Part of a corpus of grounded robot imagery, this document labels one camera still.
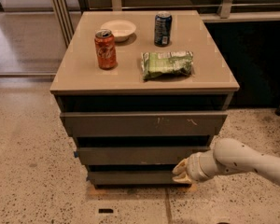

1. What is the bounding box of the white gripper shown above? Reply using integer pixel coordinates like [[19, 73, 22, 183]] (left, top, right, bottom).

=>
[[173, 152, 208, 185]]

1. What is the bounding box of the grey drawer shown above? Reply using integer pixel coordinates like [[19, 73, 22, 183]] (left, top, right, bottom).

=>
[[88, 171, 175, 186], [60, 111, 227, 137], [75, 147, 208, 165]]

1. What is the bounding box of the grey bottom drawer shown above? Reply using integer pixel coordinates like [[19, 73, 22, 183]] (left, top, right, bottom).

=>
[[88, 171, 175, 186]]

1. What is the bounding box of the grey drawer cabinet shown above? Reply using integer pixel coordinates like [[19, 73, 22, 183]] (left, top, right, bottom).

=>
[[49, 10, 241, 189]]

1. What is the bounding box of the grey top drawer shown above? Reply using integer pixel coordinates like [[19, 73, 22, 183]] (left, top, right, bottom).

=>
[[60, 111, 227, 137]]

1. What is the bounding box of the green chip bag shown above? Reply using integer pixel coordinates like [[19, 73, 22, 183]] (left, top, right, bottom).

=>
[[141, 50, 193, 80]]

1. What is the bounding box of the orange soda can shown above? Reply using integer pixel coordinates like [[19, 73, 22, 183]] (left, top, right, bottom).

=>
[[94, 29, 117, 70]]

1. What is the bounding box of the blue soda can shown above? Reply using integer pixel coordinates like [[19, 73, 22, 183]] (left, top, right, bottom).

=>
[[154, 11, 172, 47]]

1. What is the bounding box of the white bowl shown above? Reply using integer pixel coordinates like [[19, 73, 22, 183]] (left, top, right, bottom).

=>
[[101, 20, 136, 42]]

